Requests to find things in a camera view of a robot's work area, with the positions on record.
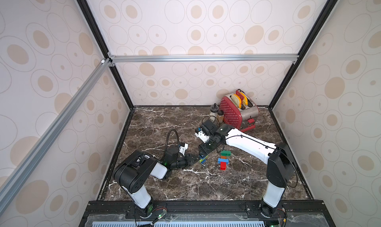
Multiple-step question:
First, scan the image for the light blue 2x4 lego brick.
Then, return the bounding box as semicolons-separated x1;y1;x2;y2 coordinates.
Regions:
218;158;229;165

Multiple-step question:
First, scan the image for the red 2x2 lego brick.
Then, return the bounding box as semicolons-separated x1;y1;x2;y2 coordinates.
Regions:
220;162;227;170

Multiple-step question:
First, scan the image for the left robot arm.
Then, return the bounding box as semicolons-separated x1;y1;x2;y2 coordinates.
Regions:
112;143;199;216

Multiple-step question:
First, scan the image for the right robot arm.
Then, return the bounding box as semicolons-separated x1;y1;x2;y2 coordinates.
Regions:
195;119;297;218

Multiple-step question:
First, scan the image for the brown spice jar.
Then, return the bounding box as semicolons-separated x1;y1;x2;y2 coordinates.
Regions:
216;110;224;122

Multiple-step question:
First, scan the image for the glass jar with black lid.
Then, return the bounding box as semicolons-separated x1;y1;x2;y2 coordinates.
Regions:
209;103;219;120

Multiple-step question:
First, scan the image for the red polka dot toaster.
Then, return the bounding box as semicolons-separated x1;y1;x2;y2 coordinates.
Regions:
219;89;259;132

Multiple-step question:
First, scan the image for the toy bread slice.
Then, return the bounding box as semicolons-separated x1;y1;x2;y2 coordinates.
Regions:
230;94;242;109

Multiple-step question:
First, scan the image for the yellow toy slice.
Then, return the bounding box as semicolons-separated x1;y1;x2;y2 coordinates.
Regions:
236;90;248;106

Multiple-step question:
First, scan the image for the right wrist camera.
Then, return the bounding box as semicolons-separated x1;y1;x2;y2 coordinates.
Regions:
195;128;209;143

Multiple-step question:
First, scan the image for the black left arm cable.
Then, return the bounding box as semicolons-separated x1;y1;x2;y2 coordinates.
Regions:
164;128;180;149

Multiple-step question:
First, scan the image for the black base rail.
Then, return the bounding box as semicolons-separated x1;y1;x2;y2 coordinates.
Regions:
79;200;335;227

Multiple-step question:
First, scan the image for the horizontal aluminium rail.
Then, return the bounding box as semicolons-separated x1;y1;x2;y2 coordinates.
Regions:
108;53;299;63

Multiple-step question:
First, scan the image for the left diagonal aluminium rail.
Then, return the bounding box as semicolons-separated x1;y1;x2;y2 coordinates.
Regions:
1;58;111;214

